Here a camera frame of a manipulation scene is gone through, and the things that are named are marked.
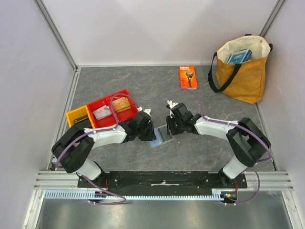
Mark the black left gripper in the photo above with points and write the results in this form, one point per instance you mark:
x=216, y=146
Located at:
x=151, y=135

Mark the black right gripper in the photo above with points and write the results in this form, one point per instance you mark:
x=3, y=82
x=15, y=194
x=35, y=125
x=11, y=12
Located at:
x=171, y=125

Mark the grey card holder wallet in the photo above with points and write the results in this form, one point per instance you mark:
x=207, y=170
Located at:
x=161, y=137

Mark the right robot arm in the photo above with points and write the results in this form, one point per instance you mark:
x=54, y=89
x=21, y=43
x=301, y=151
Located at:
x=249, y=145

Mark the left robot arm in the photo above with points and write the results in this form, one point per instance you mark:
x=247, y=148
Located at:
x=73, y=148

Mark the dark card in yellow bin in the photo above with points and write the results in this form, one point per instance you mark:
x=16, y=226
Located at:
x=84, y=122

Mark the red bin far right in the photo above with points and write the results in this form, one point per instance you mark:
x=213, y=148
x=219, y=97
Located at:
x=127, y=114

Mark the orange razor box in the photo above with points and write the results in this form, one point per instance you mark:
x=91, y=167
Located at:
x=187, y=76

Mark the red bin near yellow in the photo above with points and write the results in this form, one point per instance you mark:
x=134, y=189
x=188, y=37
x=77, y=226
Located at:
x=104, y=122

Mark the tan tote bag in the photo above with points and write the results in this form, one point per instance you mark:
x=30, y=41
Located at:
x=241, y=81

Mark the blue razor box in bag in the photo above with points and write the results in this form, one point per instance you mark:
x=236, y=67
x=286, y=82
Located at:
x=240, y=57

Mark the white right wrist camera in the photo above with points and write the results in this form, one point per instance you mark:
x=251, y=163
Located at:
x=170, y=104

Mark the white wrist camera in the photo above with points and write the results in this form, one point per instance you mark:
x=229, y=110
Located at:
x=147, y=111
x=170, y=104

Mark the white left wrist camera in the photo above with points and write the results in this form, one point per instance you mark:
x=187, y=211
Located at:
x=147, y=111

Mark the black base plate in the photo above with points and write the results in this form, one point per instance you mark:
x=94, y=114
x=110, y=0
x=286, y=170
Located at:
x=167, y=183

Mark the white cable duct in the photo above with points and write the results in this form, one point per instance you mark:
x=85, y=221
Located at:
x=97, y=195

